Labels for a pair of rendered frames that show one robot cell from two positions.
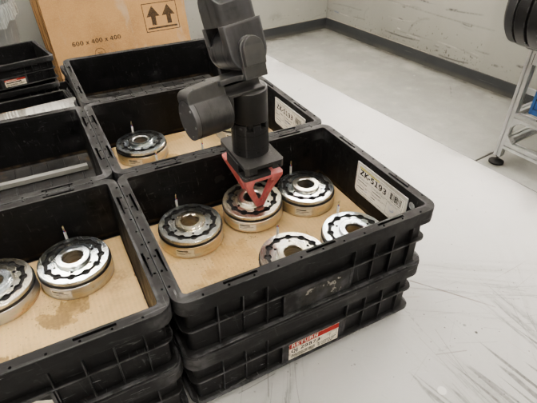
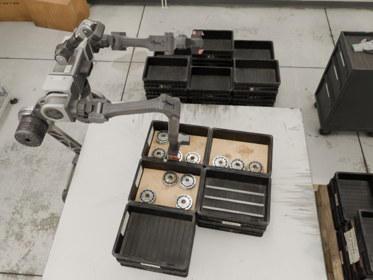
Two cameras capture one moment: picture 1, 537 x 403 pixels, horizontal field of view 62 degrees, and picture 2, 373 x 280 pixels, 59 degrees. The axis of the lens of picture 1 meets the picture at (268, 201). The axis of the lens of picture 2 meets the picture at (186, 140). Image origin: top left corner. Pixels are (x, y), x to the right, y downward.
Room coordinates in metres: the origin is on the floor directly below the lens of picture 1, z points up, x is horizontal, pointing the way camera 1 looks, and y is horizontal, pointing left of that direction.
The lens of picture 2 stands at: (1.40, 0.81, 2.66)
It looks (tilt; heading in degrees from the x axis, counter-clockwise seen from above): 56 degrees down; 221
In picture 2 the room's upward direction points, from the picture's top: 3 degrees counter-clockwise
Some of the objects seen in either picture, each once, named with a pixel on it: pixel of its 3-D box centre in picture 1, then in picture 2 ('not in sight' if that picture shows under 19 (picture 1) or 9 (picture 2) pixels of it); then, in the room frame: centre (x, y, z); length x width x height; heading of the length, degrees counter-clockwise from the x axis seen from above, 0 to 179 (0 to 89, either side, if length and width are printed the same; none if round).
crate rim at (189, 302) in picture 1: (270, 197); (176, 142); (0.56, 0.00, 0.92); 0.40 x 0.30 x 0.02; 118
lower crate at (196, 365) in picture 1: (269, 269); not in sight; (0.56, 0.00, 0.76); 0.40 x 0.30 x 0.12; 118
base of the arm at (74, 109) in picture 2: not in sight; (78, 108); (0.95, -0.26, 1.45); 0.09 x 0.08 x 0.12; 34
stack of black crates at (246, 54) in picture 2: not in sight; (251, 63); (-0.95, -0.29, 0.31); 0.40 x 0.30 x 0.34; 124
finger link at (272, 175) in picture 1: (255, 178); not in sight; (0.61, 0.02, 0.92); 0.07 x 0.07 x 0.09; 27
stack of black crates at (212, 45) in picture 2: not in sight; (211, 58); (-0.73, -0.63, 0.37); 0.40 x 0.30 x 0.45; 124
